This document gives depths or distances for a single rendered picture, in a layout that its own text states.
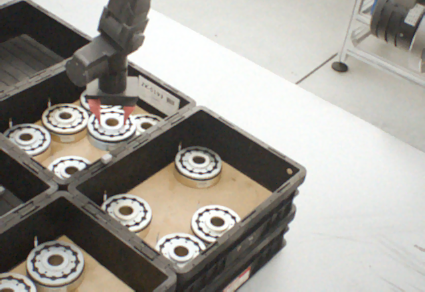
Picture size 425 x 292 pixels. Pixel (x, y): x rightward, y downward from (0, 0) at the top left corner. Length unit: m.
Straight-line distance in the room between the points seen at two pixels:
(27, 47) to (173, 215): 0.68
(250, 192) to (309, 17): 2.46
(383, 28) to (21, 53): 0.90
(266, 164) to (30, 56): 0.70
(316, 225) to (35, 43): 0.86
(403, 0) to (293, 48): 2.06
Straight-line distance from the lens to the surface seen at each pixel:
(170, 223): 1.52
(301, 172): 1.54
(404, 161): 2.03
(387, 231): 1.81
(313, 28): 3.90
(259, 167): 1.61
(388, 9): 1.68
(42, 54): 1.97
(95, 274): 1.42
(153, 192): 1.58
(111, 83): 1.48
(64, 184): 1.44
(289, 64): 3.58
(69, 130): 1.67
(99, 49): 1.41
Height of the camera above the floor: 1.92
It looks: 38 degrees down
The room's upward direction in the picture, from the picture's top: 9 degrees clockwise
